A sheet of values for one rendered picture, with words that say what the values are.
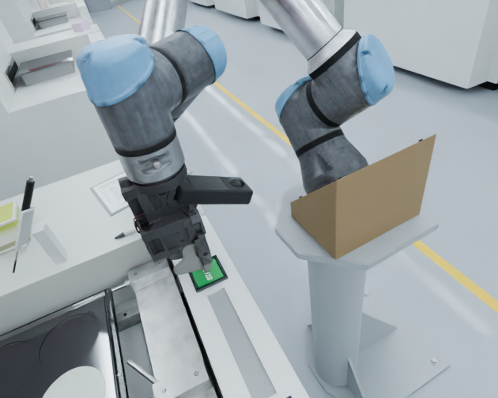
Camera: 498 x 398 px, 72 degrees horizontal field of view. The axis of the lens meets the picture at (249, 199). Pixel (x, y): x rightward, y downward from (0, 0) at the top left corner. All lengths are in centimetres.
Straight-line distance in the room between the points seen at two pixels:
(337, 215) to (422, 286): 117
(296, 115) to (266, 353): 48
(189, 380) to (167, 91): 40
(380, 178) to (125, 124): 49
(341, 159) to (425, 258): 124
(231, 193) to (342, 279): 52
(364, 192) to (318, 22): 32
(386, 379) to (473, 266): 73
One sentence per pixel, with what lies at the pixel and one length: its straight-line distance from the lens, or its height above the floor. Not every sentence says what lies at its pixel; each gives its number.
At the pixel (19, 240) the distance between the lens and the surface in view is 71.
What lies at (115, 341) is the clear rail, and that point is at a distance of 66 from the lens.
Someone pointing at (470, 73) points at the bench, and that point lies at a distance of 339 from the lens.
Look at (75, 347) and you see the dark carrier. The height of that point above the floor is 90.
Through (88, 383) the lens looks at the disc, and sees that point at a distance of 65.
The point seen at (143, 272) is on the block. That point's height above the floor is 91.
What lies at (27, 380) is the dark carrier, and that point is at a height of 90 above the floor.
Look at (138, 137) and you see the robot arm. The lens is 39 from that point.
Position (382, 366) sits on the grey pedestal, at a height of 2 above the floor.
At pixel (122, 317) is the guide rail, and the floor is 85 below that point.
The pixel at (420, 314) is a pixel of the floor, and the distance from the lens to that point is 171.
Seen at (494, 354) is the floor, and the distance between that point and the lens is 170.
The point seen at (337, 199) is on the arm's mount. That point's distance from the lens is 65.
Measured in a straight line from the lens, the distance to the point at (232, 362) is 50.
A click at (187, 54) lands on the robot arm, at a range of 44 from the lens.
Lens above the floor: 141
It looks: 39 degrees down
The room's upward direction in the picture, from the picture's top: 11 degrees counter-clockwise
